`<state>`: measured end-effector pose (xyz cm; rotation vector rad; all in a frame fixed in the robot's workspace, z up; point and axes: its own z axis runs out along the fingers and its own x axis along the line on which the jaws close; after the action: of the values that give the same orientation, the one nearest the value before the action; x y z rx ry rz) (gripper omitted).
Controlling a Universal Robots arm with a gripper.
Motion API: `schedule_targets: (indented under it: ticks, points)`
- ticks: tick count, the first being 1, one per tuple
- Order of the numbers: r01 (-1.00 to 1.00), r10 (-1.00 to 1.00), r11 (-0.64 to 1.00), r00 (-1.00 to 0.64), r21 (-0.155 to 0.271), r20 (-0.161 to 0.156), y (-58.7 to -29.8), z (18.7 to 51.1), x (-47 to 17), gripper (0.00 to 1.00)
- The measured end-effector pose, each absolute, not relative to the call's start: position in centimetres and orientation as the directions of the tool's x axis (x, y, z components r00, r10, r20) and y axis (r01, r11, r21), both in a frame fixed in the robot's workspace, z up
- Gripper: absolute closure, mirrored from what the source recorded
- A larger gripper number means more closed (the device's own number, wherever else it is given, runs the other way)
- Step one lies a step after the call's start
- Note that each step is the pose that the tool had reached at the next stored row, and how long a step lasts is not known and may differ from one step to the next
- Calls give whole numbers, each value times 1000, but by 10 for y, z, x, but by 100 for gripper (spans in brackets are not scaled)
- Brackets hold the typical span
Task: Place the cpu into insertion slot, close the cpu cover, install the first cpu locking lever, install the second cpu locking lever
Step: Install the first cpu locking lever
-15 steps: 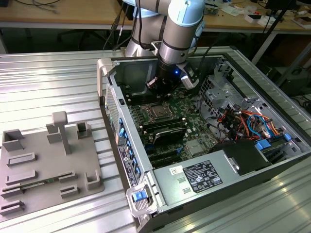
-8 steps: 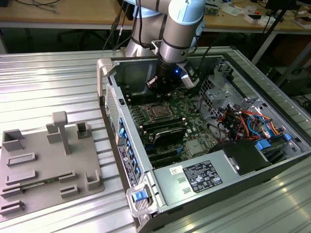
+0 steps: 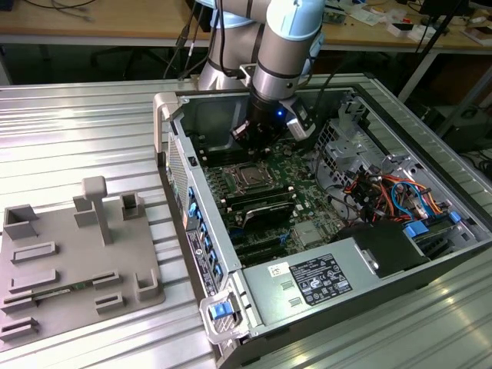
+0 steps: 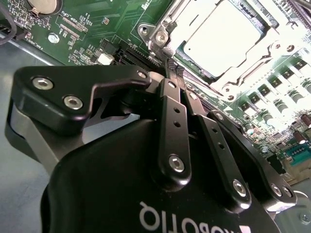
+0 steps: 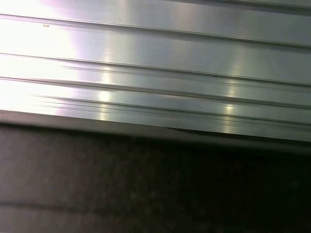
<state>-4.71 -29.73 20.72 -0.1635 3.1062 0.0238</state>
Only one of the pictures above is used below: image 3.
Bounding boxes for metal socket cover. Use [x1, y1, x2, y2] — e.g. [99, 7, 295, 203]
[229, 164, 271, 191]

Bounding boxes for black RAM slot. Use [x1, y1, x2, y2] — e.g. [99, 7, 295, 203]
[199, 145, 234, 165]
[228, 191, 295, 211]
[224, 183, 293, 204]
[191, 132, 231, 150]

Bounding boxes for black expansion slot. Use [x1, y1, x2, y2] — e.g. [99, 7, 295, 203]
[232, 236, 285, 254]
[236, 248, 288, 267]

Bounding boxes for metal drive cage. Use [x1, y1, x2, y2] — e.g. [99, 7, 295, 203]
[314, 115, 385, 185]

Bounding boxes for green motherboard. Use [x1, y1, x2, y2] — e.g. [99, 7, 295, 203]
[191, 128, 349, 268]

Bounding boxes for black graphics card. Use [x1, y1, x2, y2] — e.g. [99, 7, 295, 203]
[241, 200, 295, 231]

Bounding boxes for silver chipset heatsink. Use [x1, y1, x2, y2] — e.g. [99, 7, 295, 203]
[294, 221, 323, 248]

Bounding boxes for black chair base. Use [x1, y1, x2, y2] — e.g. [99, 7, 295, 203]
[90, 45, 165, 76]

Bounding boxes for small white box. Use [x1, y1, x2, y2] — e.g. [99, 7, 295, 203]
[387, 22, 418, 38]

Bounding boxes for black air shroud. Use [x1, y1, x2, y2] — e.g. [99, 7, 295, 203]
[332, 221, 430, 278]

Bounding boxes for grey power supply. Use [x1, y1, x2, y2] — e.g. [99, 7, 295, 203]
[241, 236, 384, 327]

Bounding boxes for wooden desk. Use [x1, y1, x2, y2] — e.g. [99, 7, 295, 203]
[0, 0, 492, 101]

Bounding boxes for blue disk carrier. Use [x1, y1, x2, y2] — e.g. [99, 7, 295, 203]
[403, 221, 431, 240]

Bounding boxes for black computer box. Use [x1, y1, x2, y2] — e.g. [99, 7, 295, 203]
[441, 109, 492, 153]

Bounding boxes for grey PC case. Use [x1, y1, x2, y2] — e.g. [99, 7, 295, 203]
[152, 82, 492, 369]

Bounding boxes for brown white box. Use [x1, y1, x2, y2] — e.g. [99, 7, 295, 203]
[463, 25, 492, 45]

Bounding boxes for grey parts rack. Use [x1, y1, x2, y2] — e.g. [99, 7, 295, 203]
[0, 175, 168, 349]

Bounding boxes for green RAM stick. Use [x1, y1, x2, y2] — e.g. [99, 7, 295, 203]
[30, 279, 95, 299]

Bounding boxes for small black camera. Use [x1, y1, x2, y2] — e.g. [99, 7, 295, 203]
[229, 121, 251, 144]

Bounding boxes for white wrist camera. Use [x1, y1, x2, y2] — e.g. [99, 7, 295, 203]
[278, 98, 315, 141]

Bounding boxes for black cable with plug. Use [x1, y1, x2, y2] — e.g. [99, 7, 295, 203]
[163, 3, 207, 81]

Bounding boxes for blue wire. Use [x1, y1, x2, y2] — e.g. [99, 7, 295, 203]
[390, 180, 430, 221]

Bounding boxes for orange wire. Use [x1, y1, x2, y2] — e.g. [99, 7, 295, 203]
[384, 175, 447, 214]

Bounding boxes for grey ribbed case handle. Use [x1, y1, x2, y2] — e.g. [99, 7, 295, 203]
[198, 290, 251, 345]

